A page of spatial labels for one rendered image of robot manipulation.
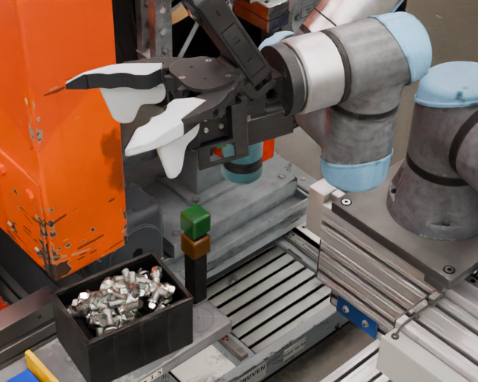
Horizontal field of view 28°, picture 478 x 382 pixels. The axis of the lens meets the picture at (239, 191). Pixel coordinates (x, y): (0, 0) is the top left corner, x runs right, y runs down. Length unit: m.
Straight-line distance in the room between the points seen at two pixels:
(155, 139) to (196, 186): 1.52
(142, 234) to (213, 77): 1.18
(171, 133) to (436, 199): 0.62
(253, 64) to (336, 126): 0.15
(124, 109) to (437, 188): 0.55
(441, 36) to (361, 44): 2.62
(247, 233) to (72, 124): 0.88
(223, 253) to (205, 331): 0.61
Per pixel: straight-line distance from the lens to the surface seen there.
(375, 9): 1.09
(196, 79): 0.87
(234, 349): 2.18
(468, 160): 1.25
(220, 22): 0.86
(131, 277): 1.64
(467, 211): 1.37
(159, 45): 1.80
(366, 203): 1.42
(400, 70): 0.96
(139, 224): 2.03
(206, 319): 1.73
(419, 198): 1.36
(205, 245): 1.66
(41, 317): 1.88
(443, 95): 1.26
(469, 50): 3.50
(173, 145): 0.83
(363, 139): 0.99
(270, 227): 2.38
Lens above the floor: 1.71
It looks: 39 degrees down
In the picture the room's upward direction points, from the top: 2 degrees clockwise
